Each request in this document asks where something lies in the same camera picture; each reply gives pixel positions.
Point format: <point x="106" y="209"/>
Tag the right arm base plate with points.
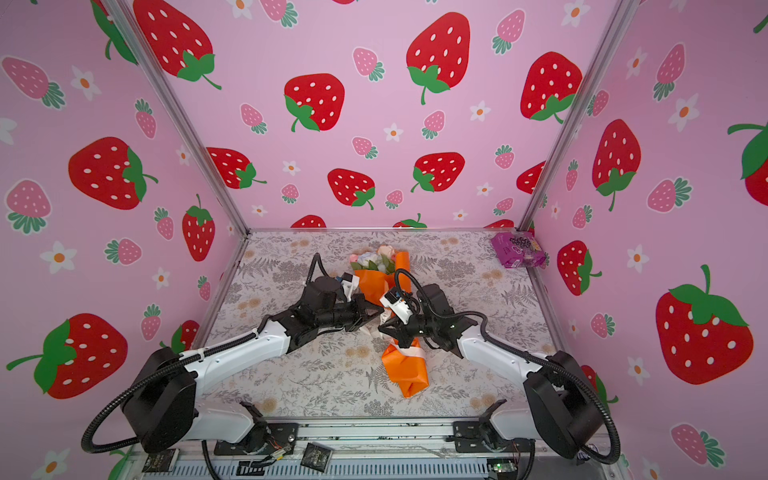
<point x="476" y="436"/>

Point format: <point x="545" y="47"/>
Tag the light pink fake rose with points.
<point x="387" y="251"/>

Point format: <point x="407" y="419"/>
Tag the left aluminium corner post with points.
<point x="125" y="22"/>

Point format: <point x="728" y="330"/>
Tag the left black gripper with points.
<point x="359" y="305"/>

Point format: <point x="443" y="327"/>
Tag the black tag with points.
<point x="316" y="457"/>
<point x="162" y="462"/>

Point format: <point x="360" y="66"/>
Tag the black tag middle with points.
<point x="316" y="457"/>

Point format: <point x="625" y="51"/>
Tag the white ribbon strip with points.
<point x="397" y="352"/>

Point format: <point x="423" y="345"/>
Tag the purple snack packet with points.
<point x="518" y="250"/>

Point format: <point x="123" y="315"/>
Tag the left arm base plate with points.
<point x="263" y="440"/>

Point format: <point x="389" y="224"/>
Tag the aluminium front rail frame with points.
<point x="379" y="448"/>

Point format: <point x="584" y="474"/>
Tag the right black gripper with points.
<point x="397" y="330"/>

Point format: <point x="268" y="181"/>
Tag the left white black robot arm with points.
<point x="165" y="404"/>

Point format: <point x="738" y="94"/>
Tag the black tag left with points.
<point x="162" y="462"/>

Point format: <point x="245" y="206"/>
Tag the white rose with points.
<point x="368" y="261"/>

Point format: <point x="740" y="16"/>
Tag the right aluminium corner post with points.
<point x="616" y="28"/>

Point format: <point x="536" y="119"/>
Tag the orange wrapping paper sheet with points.
<point x="410" y="375"/>

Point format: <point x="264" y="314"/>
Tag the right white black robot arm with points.
<point x="566" y="411"/>

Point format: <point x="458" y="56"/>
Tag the aluminium corner post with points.
<point x="125" y="22"/>
<point x="616" y="28"/>

